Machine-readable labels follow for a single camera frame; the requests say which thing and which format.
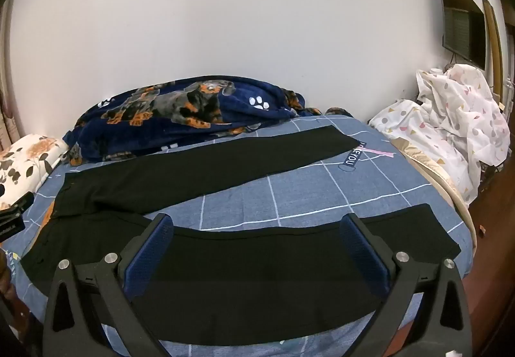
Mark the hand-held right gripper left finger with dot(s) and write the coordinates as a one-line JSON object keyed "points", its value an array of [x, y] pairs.
{"points": [[147, 256]]}

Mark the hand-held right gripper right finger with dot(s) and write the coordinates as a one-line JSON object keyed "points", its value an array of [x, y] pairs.
{"points": [[366, 256]]}

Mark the black pants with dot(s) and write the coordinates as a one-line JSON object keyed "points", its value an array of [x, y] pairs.
{"points": [[241, 260]]}

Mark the white floral pillow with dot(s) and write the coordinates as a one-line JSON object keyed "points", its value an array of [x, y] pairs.
{"points": [[28, 160]]}

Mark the blue grid bed sheet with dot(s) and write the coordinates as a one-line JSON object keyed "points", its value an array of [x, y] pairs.
{"points": [[301, 196]]}

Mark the beige mattress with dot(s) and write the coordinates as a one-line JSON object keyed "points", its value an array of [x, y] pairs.
{"points": [[442, 188]]}

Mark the navy dog print blanket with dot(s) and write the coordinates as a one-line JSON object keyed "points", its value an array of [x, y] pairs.
{"points": [[161, 128]]}

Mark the white patterned duvet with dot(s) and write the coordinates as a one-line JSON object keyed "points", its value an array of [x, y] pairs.
{"points": [[454, 119]]}

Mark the wooden door frame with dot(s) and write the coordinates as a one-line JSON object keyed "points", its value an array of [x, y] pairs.
{"points": [[494, 47]]}

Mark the wall-mounted black television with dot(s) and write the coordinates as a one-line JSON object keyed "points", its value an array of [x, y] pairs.
{"points": [[458, 23]]}

